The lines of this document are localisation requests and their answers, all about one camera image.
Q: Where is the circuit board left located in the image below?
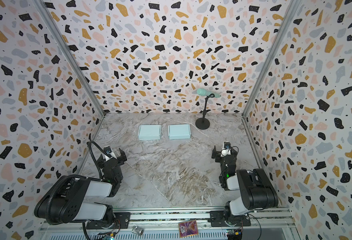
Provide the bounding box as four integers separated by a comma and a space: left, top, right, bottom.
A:
102, 231, 119, 240

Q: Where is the colourful square card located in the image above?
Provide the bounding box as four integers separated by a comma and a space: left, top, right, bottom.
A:
178, 220, 198, 238

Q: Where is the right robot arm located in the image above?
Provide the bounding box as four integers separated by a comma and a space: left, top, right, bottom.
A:
211, 142, 279, 220

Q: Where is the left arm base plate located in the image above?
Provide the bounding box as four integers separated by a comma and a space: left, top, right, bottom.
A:
102, 212, 131, 230

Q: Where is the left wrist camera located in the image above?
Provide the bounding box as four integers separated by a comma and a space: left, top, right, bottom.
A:
104, 146, 116, 160

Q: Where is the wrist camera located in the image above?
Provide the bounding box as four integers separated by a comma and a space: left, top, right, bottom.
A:
221, 142, 231, 157
104, 146, 116, 160

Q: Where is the aluminium mounting rail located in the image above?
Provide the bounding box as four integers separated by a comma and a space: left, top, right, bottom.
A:
36, 207, 300, 240

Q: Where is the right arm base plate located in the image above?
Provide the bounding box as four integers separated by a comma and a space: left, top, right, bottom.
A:
208, 210, 251, 228

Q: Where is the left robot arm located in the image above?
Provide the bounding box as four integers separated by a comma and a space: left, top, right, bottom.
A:
34, 147, 127, 229

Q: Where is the black microphone stand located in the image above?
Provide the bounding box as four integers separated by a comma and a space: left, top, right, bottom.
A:
195, 94, 215, 130

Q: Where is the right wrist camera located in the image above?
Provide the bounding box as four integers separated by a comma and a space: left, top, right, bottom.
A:
221, 142, 231, 157

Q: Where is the circuit board right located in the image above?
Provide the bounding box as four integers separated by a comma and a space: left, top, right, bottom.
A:
226, 228, 243, 240

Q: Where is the mint paper box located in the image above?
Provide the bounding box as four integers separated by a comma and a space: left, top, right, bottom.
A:
168, 124, 191, 140
138, 125, 162, 141

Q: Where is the circuit board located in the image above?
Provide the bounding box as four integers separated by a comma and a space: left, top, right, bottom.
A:
102, 231, 119, 240
226, 228, 243, 240

